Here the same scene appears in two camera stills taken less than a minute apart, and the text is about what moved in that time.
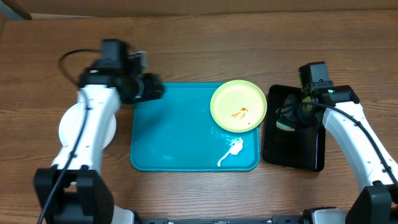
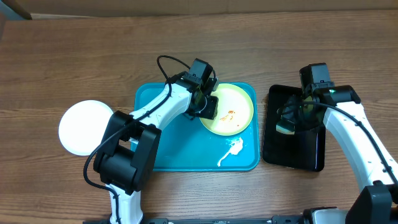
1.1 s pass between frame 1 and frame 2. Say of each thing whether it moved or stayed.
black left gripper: moved
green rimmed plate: moved
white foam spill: stayed
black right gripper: stayed
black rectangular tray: stayed
